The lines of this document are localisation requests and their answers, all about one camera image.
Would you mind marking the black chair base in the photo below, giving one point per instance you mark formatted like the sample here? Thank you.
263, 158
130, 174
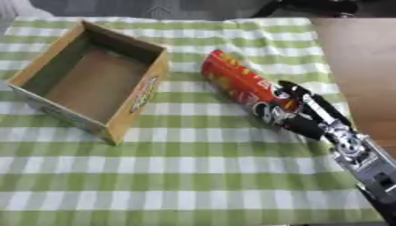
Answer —
309, 7

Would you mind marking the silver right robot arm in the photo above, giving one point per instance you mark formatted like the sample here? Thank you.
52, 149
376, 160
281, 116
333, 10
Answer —
365, 160

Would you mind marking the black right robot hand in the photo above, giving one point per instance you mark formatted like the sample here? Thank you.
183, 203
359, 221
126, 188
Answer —
311, 111

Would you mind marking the tan cardboard box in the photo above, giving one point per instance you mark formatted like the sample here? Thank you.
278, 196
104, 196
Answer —
95, 79

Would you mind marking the red cylindrical bottle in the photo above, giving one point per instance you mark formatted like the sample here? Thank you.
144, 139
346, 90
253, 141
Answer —
241, 81

